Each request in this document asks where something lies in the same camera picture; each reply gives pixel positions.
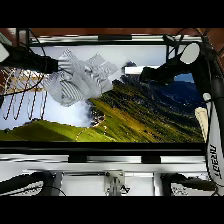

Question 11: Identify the blue white striped shirt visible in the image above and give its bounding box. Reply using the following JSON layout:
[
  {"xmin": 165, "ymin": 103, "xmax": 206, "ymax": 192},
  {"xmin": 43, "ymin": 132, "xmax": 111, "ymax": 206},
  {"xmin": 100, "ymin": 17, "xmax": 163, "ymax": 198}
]
[{"xmin": 42, "ymin": 48, "xmax": 120, "ymax": 108}]

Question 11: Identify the black cable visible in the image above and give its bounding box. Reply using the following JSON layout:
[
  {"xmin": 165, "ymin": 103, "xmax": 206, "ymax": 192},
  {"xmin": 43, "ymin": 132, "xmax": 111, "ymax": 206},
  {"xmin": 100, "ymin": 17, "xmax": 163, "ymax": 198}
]
[{"xmin": 0, "ymin": 29, "xmax": 48, "ymax": 98}]

